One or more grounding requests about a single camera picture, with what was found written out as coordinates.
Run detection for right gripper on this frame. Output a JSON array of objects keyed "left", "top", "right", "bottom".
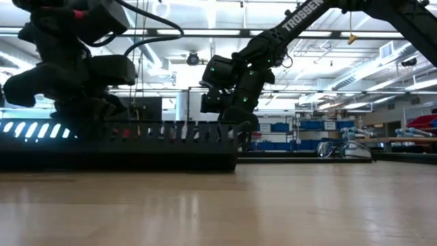
[{"left": 200, "top": 89, "right": 260, "bottom": 151}]

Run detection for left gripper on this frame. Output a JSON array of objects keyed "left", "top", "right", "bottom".
[{"left": 3, "top": 56, "right": 137, "bottom": 120}]

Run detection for black slotted cable duct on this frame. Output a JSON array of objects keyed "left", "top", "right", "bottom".
[{"left": 0, "top": 118, "right": 240, "bottom": 172}]

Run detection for white round column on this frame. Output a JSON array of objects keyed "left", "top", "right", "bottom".
[{"left": 175, "top": 91, "right": 202, "bottom": 121}]

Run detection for black cabinet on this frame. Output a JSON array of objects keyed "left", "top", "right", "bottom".
[{"left": 117, "top": 96, "right": 163, "bottom": 121}]

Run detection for yellow hanging tag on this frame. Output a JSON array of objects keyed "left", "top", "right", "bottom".
[{"left": 347, "top": 12, "right": 358, "bottom": 45}]

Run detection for wooden workbench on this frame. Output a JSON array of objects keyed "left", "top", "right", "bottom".
[{"left": 354, "top": 136, "right": 437, "bottom": 153}]

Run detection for white air vent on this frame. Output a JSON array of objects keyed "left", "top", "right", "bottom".
[{"left": 378, "top": 40, "right": 395, "bottom": 59}]

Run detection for red and blue object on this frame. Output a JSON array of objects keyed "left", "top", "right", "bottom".
[{"left": 406, "top": 113, "right": 437, "bottom": 129}]

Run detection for black aluminium table frame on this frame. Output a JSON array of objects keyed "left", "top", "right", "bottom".
[{"left": 238, "top": 150, "right": 437, "bottom": 165}]

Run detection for small black camera with cable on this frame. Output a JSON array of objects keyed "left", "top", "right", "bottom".
[{"left": 272, "top": 54, "right": 294, "bottom": 68}]

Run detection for round black camera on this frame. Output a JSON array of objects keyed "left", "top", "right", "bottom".
[{"left": 186, "top": 51, "right": 201, "bottom": 66}]

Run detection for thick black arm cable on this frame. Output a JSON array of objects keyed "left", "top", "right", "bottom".
[{"left": 114, "top": 0, "right": 185, "bottom": 57}]

